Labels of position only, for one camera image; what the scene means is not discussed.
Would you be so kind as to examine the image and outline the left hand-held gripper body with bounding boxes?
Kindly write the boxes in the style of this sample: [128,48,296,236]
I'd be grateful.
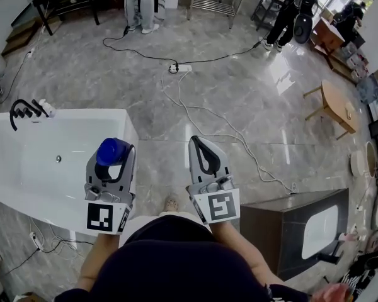
[83,182,137,236]

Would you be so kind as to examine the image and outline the person's white shorts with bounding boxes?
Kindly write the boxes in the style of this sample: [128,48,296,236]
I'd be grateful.
[118,211,212,248]

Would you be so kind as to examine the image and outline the person's right forearm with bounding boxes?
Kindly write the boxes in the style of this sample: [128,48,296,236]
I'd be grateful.
[211,221,273,286]

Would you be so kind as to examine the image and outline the black bathtub faucet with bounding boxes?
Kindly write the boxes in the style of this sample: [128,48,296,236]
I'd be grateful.
[9,99,50,132]

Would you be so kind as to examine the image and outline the metal shelf table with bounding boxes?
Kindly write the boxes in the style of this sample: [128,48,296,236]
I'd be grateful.
[186,0,251,30]

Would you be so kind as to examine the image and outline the white bathtub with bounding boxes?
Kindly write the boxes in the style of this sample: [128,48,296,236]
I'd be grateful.
[0,108,140,233]

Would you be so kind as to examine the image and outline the person's left forearm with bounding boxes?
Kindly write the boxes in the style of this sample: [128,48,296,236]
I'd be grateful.
[79,230,122,291]

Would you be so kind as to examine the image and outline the long black cable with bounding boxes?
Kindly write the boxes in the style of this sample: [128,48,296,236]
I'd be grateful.
[102,26,270,67]

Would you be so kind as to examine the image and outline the long white cable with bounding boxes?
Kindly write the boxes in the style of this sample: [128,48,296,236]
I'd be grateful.
[161,70,298,195]

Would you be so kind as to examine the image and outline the blue bottle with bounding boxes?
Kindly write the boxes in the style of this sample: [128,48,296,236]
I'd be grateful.
[95,137,129,167]

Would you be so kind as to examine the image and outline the wooden step platform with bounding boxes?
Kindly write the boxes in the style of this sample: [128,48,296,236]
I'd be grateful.
[1,16,43,57]

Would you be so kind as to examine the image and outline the black sink faucet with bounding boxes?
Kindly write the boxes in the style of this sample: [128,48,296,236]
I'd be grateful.
[317,240,346,266]

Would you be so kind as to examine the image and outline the person's dark shirt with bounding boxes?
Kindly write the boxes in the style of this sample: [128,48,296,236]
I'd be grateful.
[54,215,310,302]

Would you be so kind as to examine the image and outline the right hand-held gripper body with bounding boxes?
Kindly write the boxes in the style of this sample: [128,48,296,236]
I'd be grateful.
[185,174,241,226]

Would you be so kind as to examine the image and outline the black table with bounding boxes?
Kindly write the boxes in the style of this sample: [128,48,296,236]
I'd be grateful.
[32,0,124,36]

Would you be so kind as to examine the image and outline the dark sink cabinet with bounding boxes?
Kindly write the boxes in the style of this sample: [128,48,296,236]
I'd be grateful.
[239,188,350,282]

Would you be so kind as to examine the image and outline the small white power strip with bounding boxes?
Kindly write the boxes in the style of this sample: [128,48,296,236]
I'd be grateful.
[29,231,43,251]

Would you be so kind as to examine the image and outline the square wooden table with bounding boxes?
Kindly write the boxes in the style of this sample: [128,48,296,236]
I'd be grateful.
[310,17,347,70]

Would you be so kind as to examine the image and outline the round wooden table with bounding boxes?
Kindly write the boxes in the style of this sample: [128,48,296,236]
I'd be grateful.
[303,79,360,142]

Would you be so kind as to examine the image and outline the small white figurine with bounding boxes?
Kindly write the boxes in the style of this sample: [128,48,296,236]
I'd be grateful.
[38,99,57,118]

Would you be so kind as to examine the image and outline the person's beige shoe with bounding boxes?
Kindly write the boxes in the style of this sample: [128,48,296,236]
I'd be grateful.
[163,194,181,214]

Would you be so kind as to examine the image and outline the white sink basin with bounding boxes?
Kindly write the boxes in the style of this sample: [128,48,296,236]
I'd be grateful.
[301,204,340,260]

